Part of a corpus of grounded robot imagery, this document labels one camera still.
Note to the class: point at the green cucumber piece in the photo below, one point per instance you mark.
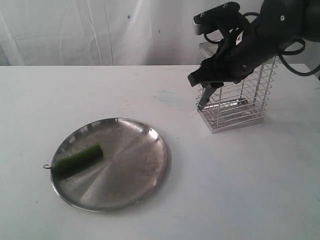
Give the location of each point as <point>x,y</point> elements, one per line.
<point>75,163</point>

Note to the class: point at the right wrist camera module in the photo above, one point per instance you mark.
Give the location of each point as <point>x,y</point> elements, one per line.
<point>224,18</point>

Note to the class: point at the black handled knife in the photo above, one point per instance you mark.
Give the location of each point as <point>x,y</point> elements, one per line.
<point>206,96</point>

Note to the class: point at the white backdrop curtain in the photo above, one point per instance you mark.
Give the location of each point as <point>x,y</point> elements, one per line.
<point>100,32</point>

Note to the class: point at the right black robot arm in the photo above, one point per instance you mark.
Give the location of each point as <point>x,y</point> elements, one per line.
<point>303,19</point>

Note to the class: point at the round stainless steel plate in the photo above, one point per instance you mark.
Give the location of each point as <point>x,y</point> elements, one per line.
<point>133,164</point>

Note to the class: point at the chrome wire utensil holder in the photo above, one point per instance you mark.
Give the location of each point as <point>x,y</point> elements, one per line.
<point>256,88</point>

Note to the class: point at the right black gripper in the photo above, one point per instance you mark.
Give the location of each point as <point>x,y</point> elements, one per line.
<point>243,48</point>

